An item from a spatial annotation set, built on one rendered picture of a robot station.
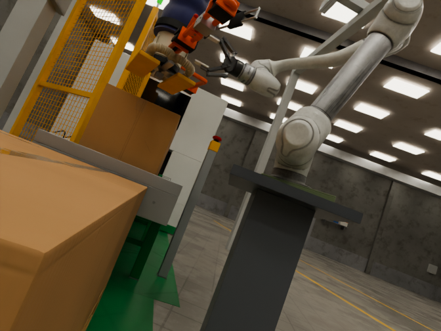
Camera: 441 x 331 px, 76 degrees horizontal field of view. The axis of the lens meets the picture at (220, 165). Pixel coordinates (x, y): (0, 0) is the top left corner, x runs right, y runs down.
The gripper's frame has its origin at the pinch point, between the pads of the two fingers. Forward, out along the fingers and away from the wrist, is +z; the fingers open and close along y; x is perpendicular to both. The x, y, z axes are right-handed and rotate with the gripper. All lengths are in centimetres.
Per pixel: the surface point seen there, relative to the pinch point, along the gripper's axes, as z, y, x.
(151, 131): 5.0, 39.7, 25.6
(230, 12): -1.1, 4.5, -38.9
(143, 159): 3, 55, 25
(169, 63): 10.4, 10.1, 7.9
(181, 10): 15.5, -18.1, 12.5
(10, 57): 106, 23, 97
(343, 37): -163, -190, 163
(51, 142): 43, 64, 22
